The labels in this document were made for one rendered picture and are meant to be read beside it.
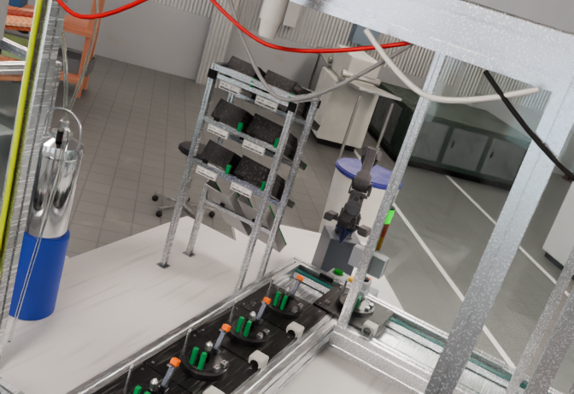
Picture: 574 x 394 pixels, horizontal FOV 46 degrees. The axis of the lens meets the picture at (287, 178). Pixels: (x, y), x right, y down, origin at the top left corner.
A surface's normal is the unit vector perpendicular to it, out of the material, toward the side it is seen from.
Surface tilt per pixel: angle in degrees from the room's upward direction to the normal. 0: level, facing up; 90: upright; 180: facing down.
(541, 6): 90
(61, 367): 0
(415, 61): 90
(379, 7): 90
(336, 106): 90
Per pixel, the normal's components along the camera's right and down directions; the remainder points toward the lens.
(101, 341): 0.29, -0.91
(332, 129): 0.15, 0.36
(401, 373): -0.44, 0.16
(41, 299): 0.56, 0.42
